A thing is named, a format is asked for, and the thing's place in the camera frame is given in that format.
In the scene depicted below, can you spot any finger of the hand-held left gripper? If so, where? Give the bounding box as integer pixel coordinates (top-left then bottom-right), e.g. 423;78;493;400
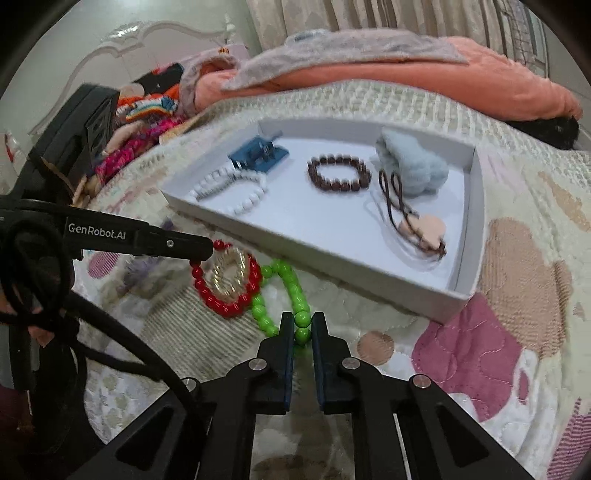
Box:
148;224;215;261

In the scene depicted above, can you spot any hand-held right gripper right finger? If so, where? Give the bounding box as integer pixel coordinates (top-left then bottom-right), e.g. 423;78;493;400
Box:
311;311;536;480

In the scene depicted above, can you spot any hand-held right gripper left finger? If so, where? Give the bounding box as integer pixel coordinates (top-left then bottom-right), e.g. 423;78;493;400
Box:
92;311;296;480

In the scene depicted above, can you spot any red bead bracelet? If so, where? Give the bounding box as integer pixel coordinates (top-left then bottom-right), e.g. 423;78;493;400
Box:
190;240;264;319

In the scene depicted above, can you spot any green bead bracelet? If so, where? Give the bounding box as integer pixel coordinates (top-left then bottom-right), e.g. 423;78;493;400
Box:
249;258;315;349

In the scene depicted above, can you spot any white cardboard box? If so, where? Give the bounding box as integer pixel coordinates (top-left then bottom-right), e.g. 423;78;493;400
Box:
159;115;485;324

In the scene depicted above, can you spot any colourful cloth pile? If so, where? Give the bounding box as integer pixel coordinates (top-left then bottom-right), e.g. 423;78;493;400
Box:
74;62;190;204

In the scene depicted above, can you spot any blue hair clip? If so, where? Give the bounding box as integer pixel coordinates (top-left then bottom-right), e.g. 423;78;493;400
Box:
228;134;289;174

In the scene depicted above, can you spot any white carved headboard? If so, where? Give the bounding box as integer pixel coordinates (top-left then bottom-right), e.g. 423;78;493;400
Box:
28;14;250;139

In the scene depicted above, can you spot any light blue fluffy scrunchie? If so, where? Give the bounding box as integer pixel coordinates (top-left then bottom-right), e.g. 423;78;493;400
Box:
375;127;450;197

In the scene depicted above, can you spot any grey lace cloth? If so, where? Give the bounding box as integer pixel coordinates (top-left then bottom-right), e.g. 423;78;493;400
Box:
178;32;469;116

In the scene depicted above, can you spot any orange blanket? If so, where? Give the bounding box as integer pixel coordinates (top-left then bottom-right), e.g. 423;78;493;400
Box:
194;34;583;123

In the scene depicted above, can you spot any pale patterned curtain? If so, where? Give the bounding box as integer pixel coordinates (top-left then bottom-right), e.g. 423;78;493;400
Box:
245;0;550;75

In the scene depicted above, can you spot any black printed cloth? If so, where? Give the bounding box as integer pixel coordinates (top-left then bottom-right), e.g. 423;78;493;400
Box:
508;113;580;151

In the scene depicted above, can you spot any gold chain bracelet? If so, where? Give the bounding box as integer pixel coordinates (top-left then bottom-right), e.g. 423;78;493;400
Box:
205;247;252;291

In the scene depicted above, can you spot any white bead bracelet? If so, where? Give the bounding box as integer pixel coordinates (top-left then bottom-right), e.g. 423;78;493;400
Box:
187;167;269;217

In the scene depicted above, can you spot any black cable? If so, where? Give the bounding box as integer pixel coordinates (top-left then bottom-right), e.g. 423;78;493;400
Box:
60;291;204;416

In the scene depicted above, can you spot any black knotted cord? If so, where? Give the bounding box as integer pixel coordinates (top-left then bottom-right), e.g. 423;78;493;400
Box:
0;217;81;352

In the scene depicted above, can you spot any brown bead bracelet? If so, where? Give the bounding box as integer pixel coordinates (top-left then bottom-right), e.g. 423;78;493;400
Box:
307;154;372;192

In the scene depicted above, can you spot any brown cord pink pendant necklace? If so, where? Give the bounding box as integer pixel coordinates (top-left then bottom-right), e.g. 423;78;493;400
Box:
369;168;448;266

